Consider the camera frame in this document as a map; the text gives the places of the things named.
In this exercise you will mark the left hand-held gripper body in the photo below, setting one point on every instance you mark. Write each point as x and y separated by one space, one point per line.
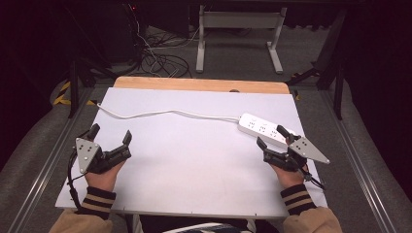
86 154

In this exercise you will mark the white table board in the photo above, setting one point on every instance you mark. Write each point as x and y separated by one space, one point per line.
181 168

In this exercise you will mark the white power strip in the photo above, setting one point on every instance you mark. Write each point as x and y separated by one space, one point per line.
264 128

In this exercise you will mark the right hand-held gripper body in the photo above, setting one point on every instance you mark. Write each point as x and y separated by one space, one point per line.
299 153

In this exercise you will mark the white metal table frame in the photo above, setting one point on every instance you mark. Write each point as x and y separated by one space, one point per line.
239 21

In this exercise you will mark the person's right hand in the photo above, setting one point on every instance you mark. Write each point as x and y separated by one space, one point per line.
289 176

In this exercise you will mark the black metal stand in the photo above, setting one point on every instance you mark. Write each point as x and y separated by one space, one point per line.
330 71
81 74

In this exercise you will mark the wooden table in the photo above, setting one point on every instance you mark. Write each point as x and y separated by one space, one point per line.
194 84

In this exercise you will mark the person's left hand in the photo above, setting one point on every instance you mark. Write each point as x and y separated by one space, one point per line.
103 178

